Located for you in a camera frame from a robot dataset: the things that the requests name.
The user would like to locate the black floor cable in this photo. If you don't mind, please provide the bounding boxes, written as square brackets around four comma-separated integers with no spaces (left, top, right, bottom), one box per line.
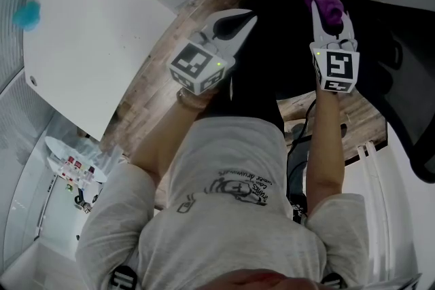
[287,100,317,201]

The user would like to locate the white desk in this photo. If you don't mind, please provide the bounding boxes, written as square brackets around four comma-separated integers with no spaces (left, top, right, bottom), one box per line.
[22,0,213,142]

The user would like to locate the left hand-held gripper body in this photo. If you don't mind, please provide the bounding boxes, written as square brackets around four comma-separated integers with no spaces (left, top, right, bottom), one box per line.
[169,32,236,96]

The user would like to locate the round white table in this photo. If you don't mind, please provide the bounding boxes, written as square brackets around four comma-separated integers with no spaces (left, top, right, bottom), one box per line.
[46,136,108,189]

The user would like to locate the person's right forearm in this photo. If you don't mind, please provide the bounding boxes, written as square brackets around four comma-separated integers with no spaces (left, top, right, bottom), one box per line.
[305,88,347,215]

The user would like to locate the black office chair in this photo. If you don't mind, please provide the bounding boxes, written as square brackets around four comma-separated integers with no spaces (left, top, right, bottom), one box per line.
[237,0,435,184]

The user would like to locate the group of small red packets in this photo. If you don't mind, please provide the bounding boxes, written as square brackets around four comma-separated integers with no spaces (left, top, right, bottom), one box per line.
[66,156,98,188]

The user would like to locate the brown beaded bracelet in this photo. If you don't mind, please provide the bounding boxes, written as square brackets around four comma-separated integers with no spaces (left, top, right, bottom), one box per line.
[176,88,209,110]

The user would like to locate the black strap buckle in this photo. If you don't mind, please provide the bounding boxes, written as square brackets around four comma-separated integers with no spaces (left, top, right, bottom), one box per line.
[110,264,139,290]
[322,273,347,290]

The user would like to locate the person's black trousers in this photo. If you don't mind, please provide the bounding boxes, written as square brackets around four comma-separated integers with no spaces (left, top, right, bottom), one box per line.
[202,43,285,133]

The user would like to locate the small turquoise object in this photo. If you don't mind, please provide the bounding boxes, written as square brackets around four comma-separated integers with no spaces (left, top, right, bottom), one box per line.
[13,0,43,33]

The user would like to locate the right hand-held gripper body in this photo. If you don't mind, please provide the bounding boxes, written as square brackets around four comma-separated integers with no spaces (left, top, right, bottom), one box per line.
[309,38,361,93]

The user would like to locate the person's left forearm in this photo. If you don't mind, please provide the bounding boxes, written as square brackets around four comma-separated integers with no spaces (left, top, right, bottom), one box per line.
[130,91,218,187]

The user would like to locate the person's face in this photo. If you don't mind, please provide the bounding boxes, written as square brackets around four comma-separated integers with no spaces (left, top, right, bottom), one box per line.
[217,268,327,290]

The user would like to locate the person's grey printed t-shirt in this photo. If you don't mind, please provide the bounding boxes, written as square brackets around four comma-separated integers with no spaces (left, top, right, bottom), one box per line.
[75,117,371,290]

